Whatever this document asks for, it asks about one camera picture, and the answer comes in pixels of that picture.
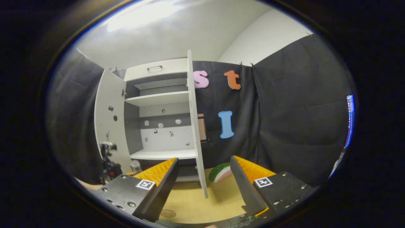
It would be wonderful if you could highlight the watermelon slice toy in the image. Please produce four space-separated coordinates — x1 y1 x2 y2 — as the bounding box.
209 163 232 183

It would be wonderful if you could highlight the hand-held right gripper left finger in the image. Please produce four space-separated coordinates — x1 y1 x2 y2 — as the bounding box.
92 158 179 222

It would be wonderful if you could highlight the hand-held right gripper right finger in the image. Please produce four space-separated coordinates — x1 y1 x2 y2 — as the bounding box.
230 155 314 217

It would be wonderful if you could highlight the white door with camera sticker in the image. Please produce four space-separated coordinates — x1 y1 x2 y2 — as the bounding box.
94 68 133 174

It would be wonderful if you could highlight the white cabinet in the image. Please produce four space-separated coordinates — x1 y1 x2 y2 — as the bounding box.
122 58 200 182

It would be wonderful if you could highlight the white cabinet shelf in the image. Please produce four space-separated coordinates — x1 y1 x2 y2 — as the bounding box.
125 91 190 107
130 149 197 160

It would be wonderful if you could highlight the black backdrop cloth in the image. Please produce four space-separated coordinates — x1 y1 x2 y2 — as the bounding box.
47 33 356 187

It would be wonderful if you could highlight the lit computer screen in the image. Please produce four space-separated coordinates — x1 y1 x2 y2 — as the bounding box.
344 94 355 149

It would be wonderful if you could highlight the white door with cat sticker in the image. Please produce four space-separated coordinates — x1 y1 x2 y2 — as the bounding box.
187 49 209 199

